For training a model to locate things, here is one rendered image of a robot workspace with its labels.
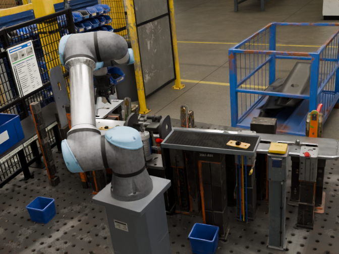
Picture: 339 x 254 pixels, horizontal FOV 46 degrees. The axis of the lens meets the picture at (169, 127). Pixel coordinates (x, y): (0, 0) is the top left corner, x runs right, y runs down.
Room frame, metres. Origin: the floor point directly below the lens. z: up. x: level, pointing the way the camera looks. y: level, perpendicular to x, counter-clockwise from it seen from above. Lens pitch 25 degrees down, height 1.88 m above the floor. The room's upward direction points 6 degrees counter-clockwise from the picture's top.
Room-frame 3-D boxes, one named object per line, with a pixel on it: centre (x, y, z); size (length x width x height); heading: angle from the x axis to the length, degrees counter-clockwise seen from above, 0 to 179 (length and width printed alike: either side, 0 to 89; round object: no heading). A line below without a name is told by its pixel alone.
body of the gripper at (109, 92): (1.98, 0.31, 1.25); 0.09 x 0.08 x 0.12; 66
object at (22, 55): (2.31, 0.80, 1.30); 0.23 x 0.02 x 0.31; 156
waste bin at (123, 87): (5.23, 0.46, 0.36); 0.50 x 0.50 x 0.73
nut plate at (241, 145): (1.35, -0.25, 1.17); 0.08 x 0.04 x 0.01; 53
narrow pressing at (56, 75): (2.12, 0.58, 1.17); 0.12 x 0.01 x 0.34; 156
